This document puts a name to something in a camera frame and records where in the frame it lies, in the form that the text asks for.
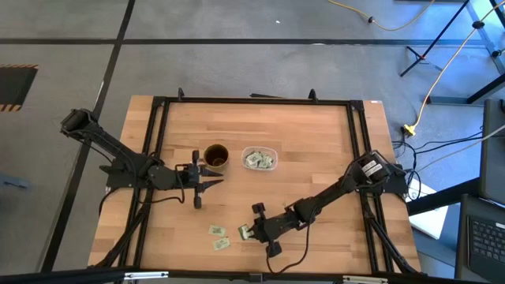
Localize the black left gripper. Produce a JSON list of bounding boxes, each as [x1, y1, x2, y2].
[[175, 149, 225, 210]]

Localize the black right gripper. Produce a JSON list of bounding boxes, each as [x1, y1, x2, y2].
[[250, 202, 299, 257]]

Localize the brown ceramic mug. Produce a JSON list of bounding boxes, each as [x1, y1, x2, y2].
[[202, 144, 230, 171]]

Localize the clear plastic container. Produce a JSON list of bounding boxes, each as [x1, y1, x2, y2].
[[241, 146, 279, 172]]

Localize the white box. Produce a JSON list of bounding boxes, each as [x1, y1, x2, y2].
[[408, 177, 450, 241]]

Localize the black desk beam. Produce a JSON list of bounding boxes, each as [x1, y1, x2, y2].
[[406, 177, 481, 217]]

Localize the blue floor object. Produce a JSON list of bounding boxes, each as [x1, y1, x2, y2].
[[0, 175, 32, 191]]

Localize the black floor hatch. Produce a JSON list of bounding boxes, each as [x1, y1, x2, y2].
[[0, 64, 39, 113]]

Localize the black laptop keyboard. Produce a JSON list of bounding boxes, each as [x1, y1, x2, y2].
[[455, 193, 505, 283]]

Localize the grey monitor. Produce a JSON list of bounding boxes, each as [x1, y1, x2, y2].
[[479, 98, 505, 206]]

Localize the black tripod stand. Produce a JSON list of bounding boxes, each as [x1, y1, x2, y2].
[[399, 0, 473, 78]]

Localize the black stand leg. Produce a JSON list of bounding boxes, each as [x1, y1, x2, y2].
[[466, 73, 505, 106]]

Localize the black right camera cable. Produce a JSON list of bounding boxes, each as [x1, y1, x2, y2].
[[265, 220, 313, 275]]

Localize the silver metal bracket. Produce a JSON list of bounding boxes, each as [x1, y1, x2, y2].
[[124, 271, 170, 282], [341, 275, 390, 284]]

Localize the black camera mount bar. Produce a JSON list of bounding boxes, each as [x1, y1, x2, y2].
[[0, 267, 505, 284]]

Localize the black cable bundle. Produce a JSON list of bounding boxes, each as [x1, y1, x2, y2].
[[391, 125, 484, 159]]

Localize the white cable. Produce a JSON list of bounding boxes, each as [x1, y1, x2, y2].
[[417, 124, 505, 173]]

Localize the yellow extension cable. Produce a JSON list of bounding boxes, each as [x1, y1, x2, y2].
[[326, 0, 436, 32]]

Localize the yellow cable with plug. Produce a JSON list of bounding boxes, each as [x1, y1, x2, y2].
[[401, 0, 505, 138]]

